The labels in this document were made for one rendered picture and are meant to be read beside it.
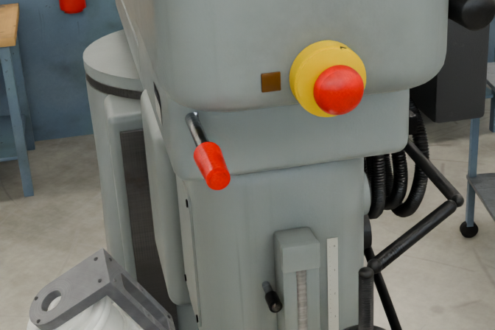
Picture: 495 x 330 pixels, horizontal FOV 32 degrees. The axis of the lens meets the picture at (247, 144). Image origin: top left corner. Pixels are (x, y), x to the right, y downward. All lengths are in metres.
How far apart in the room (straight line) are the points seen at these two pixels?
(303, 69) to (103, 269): 0.23
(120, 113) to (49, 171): 3.65
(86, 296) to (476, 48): 0.80
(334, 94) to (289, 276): 0.28
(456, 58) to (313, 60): 0.58
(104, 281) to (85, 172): 4.33
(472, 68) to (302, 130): 0.48
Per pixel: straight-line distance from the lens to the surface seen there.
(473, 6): 0.77
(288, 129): 0.82
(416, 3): 0.72
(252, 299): 0.94
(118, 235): 1.43
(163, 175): 1.07
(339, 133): 0.84
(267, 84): 0.69
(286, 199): 0.89
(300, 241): 0.88
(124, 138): 1.32
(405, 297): 3.62
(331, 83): 0.66
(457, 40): 1.23
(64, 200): 4.60
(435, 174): 0.94
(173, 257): 1.12
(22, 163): 4.64
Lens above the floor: 1.99
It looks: 23 degrees down
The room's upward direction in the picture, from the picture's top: 3 degrees counter-clockwise
